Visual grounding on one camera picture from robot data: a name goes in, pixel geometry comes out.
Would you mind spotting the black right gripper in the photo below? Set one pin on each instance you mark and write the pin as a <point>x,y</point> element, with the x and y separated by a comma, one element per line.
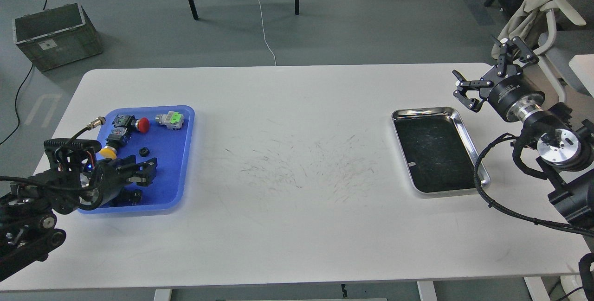
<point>513,98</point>

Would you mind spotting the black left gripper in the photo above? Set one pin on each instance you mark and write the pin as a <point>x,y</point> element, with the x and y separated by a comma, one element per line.
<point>113,175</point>

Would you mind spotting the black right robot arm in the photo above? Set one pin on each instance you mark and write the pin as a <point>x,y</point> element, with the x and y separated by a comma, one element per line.
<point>547,147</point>

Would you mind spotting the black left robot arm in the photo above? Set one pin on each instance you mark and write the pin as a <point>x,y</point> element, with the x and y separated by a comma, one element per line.
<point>75,180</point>

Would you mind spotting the grey green connector part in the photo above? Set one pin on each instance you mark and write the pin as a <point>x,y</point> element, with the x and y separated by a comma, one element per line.
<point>172,120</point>

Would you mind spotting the blue plastic tray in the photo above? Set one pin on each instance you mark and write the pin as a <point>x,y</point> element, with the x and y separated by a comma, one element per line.
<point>170,147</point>

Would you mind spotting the silver metal tray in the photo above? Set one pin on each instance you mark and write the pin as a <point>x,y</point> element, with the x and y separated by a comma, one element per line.
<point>438,151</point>

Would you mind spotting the grey plastic crate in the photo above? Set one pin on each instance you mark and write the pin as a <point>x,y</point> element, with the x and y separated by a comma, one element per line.
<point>56,37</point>

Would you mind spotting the yellow push button switch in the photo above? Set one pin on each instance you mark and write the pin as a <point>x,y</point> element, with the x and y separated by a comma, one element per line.
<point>118,138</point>

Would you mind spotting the red push button switch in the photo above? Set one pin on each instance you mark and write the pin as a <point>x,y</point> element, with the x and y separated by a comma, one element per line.
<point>132,123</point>

